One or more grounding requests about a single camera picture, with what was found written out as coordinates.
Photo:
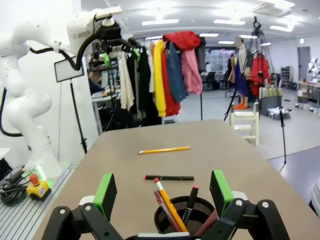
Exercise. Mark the pink hanging garment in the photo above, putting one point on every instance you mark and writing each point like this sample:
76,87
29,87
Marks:
192,75

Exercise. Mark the yellow pencil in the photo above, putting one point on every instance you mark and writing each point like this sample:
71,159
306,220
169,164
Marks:
167,202
163,150

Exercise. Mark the grey door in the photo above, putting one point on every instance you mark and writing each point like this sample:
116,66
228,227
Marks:
304,63

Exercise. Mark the cream hanging garment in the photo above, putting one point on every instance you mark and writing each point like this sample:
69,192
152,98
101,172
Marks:
126,82

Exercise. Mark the black mesh pen holder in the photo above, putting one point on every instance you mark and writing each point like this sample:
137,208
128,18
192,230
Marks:
197,212

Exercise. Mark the white step stool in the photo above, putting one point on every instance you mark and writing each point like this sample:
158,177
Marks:
246,125

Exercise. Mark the yellow emergency stop box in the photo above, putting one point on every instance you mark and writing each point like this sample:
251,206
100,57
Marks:
38,188

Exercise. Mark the black hanging garments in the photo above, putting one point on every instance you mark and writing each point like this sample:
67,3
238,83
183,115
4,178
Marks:
141,80

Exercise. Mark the grey storage bin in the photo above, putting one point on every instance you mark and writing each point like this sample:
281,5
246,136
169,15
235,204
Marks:
271,102

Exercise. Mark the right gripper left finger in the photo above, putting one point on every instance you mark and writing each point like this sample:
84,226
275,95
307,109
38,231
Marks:
106,195

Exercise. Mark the blue denim jacket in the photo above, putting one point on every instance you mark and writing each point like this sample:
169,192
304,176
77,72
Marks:
176,75

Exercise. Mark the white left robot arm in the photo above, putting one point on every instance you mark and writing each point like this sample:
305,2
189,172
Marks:
27,75

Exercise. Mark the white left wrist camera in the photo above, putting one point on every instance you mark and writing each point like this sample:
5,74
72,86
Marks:
108,12

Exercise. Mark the black camera tripod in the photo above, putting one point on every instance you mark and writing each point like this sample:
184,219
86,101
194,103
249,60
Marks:
261,37

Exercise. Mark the dark red pen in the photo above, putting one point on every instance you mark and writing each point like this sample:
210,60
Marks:
207,223
162,208

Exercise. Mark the white light panel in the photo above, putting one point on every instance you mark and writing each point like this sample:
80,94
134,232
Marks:
69,69

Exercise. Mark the black light stand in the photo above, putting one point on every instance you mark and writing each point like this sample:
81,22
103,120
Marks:
78,117

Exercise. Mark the black marker red cap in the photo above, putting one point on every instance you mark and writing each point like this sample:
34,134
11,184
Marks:
191,200
170,177

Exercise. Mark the clothes rack with garments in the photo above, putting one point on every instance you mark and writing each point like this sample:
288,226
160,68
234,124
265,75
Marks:
182,38

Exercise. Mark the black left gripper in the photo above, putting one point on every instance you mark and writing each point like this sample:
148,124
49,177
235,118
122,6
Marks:
110,31

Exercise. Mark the seated person in dark top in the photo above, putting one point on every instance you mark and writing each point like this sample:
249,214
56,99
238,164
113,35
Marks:
95,83

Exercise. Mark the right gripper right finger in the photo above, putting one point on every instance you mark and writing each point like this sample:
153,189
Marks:
221,192

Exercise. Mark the red coat on stand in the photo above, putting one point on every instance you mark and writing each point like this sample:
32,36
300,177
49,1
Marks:
260,70

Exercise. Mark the ceiling light panel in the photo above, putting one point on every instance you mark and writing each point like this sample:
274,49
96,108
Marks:
160,22
230,22
281,28

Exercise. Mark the aluminium profile base platform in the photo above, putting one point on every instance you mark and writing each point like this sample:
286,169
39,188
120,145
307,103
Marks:
27,215

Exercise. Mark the yellow hanging garment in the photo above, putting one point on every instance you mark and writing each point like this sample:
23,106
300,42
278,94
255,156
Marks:
159,75

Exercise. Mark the mannequin in beige coat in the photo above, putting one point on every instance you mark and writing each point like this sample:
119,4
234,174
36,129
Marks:
241,72

